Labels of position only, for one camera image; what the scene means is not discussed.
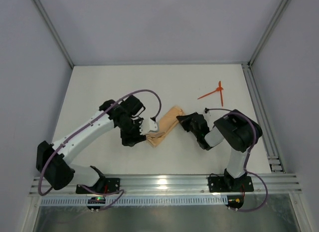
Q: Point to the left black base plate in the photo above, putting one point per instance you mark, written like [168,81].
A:
[109,185]

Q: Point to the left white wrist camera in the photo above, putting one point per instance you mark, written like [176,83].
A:
[149,126]

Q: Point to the peach cloth napkin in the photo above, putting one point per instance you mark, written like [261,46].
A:
[166,125]

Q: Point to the right frame post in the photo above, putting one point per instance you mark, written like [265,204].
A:
[275,19]

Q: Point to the orange plastic fork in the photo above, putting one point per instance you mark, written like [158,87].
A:
[218,89]

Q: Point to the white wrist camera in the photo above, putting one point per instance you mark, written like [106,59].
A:
[207,112]
[149,126]

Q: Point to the left frame post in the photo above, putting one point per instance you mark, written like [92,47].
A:
[51,28]

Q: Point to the aluminium rail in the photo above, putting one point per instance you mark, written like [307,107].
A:
[270,144]
[198,184]

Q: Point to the right side aluminium rail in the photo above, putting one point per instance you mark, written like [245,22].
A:
[270,144]

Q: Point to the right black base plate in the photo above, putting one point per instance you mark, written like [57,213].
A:
[223,184]

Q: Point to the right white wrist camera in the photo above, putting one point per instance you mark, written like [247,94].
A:
[207,112]

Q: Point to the frame post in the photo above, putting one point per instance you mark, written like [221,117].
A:
[51,28]
[275,19]

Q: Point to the aluminium front rail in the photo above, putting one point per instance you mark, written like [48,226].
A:
[198,184]

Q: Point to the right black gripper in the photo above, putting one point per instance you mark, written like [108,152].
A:
[195,124]

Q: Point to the perforated cable tray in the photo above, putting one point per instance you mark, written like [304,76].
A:
[183,200]

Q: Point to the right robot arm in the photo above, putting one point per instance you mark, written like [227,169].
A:
[241,133]

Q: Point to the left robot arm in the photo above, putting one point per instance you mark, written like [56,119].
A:
[54,160]

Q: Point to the orange plastic knife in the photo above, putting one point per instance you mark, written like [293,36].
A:
[221,93]

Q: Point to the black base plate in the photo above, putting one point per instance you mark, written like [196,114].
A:
[223,184]
[109,185]

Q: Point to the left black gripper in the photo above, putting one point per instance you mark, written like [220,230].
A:
[134,136]

